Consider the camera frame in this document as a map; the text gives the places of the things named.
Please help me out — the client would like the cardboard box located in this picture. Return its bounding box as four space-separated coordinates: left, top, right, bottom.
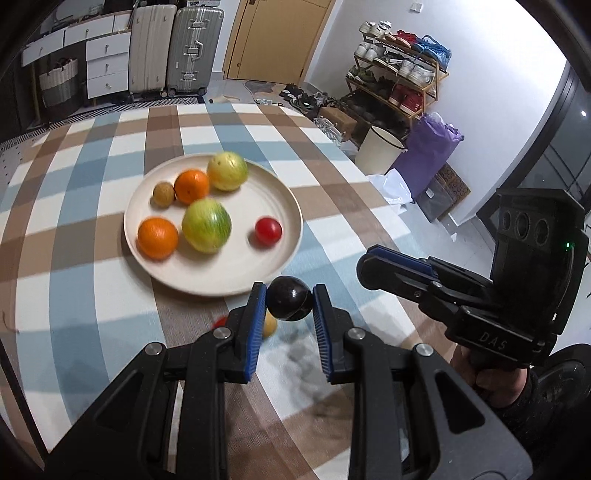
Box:
318 106 359 136

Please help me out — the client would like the beige suitcase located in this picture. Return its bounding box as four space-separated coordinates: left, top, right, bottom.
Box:
128 4 179 96

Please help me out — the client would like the purple bag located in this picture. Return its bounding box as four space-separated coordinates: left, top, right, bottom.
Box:
390 113 465 200

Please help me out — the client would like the white drawer dresser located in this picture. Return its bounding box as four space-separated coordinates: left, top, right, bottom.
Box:
21 11 133 100

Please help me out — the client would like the silver suitcase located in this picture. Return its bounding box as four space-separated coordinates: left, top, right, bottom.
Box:
165 6 226 96

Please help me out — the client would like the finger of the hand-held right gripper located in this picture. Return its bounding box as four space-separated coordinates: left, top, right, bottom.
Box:
356 253 462 324
368 246 491 296

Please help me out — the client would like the person's right hand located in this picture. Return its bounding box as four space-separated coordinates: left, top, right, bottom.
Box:
452 344 528 409

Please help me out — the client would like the woven laundry basket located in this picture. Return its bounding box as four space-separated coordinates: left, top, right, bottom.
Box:
38 57 81 110

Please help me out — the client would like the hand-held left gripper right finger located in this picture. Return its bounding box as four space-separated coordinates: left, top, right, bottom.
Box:
312 284 535 480

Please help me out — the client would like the dark grey storage box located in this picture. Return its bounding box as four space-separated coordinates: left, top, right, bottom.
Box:
414 187 457 223

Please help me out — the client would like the person's right forearm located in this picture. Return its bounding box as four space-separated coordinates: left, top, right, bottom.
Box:
475 344 591 480

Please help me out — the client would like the large yellow-green round fruit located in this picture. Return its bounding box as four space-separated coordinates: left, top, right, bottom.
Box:
181 198 233 254

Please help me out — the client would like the wooden door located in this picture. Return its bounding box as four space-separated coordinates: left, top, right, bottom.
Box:
222 0 336 82

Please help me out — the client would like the orange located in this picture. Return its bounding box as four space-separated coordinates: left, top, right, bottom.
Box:
137 216 180 260
174 169 212 206

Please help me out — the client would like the brown patterned doormat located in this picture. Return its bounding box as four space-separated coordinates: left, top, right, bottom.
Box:
434 163 472 198

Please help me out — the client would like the wooden shoe rack with shoes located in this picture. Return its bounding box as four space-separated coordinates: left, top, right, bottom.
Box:
346 20 452 116

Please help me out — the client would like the small yellow round fruit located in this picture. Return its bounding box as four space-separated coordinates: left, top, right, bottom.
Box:
206 151 249 193

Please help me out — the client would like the white crumpled paper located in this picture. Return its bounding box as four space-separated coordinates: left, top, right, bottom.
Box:
366 168 415 214

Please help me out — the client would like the pile of shoes on floor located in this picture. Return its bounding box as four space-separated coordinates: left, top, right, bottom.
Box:
279 82 334 119

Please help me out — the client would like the grey floor rag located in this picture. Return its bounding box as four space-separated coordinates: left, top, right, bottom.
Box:
243 79 279 100

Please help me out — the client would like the cream round plate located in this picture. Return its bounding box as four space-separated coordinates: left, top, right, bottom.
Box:
123 153 304 296

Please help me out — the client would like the white bucket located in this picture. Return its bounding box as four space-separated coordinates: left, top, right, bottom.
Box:
354 124 409 176

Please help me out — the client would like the dark purple plum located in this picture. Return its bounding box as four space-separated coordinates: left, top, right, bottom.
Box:
266 275 313 323

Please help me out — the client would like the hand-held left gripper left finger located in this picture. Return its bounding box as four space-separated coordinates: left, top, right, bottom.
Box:
46 282 269 480

